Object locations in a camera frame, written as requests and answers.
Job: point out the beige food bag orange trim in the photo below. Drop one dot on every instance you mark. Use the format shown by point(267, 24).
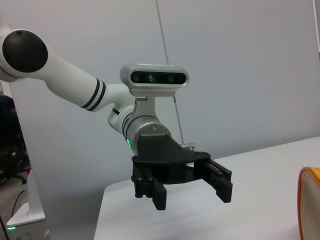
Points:
point(310, 200)

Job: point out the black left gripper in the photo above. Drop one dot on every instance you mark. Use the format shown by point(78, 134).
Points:
point(162, 160)

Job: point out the black office chair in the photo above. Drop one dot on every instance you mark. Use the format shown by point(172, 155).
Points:
point(11, 140)

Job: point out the white and silver left arm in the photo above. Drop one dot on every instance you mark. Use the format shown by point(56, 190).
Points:
point(70, 82)

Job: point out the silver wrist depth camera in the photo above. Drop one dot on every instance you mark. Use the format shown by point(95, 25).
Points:
point(155, 78)

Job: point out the white stand with green light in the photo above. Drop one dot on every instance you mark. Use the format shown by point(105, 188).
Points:
point(30, 200)

